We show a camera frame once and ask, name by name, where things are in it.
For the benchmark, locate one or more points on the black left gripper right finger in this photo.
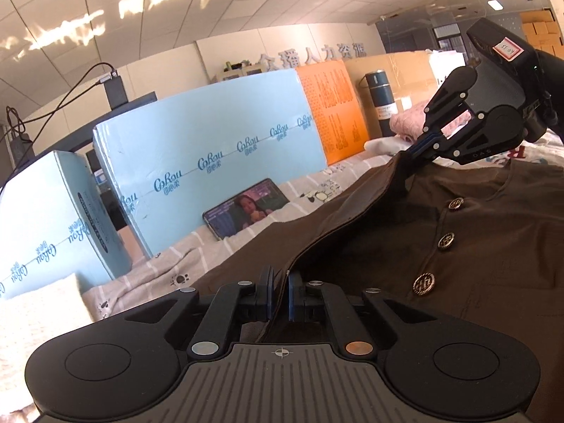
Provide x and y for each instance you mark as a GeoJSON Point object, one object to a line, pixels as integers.
{"type": "Point", "coordinates": [327, 305]}

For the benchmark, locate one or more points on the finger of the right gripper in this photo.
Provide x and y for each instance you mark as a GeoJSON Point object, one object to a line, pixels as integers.
{"type": "Point", "coordinates": [484, 135]}
{"type": "Point", "coordinates": [446, 105]}

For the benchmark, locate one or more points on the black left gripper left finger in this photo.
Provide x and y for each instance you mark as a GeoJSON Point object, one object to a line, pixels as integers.
{"type": "Point", "coordinates": [232, 306]}

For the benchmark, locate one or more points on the brown button-up garment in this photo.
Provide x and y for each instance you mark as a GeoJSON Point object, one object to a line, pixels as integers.
{"type": "Point", "coordinates": [484, 245]}

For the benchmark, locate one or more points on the brown cardboard box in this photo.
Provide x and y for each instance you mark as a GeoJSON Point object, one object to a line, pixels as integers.
{"type": "Point", "coordinates": [409, 74]}

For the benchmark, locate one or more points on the pink knitted garment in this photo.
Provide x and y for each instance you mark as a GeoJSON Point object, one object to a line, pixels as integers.
{"type": "Point", "coordinates": [409, 124]}

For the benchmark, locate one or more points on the dark blue thermos bottle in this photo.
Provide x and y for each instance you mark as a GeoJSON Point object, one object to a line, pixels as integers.
{"type": "Point", "coordinates": [383, 107]}

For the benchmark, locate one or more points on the striped cartoon dog bedsheet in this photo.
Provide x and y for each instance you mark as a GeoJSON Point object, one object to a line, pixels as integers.
{"type": "Point", "coordinates": [182, 264]}

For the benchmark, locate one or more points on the black smartphone playing video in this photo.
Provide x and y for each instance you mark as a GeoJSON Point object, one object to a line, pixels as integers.
{"type": "Point", "coordinates": [244, 209]}

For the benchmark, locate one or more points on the orange cardboard box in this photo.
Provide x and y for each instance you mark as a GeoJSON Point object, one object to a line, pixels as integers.
{"type": "Point", "coordinates": [335, 108]}

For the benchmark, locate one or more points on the large light blue carton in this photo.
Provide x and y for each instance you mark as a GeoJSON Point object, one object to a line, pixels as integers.
{"type": "Point", "coordinates": [172, 160]}

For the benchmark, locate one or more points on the cream knitted sweater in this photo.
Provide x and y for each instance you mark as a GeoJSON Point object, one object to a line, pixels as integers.
{"type": "Point", "coordinates": [27, 322]}

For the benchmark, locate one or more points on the black power adapter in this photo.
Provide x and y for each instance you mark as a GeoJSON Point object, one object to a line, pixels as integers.
{"type": "Point", "coordinates": [114, 89]}

